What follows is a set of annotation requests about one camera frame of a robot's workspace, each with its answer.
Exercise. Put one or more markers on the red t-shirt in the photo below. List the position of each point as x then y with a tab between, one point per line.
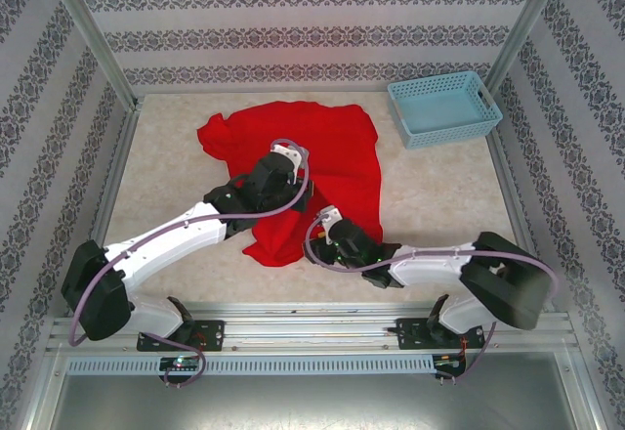
332	146

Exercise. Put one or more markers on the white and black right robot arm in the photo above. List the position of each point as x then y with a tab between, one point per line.
429	269

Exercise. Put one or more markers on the grey sheet metal panel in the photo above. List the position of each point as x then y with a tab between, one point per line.
312	400

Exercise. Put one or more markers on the light blue plastic basket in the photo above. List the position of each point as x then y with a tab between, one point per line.
439	107

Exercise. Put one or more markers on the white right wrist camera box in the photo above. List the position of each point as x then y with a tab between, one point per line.
331	215

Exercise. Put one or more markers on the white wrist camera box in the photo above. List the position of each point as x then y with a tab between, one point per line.
288	151
331	215

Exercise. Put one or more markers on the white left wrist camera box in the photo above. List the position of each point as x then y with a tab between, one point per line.
288	151

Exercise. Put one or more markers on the aluminium mounting rail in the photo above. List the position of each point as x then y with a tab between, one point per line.
312	330

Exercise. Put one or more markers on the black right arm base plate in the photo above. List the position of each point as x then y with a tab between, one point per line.
410	334

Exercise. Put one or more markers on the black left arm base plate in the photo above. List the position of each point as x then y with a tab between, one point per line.
212	334

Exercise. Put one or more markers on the aluminium left table side rail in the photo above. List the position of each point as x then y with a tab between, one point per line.
109	190

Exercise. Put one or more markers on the aluminium table side rail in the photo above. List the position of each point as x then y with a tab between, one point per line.
512	181
109	190

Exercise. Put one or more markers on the aluminium right table side rail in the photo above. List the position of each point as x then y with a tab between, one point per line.
512	181

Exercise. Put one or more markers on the aluminium left frame post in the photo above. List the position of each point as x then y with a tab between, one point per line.
88	24

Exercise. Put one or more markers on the aluminium frame post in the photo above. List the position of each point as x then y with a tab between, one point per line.
88	24
527	14

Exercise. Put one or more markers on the aluminium right frame post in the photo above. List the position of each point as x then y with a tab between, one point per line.
527	14

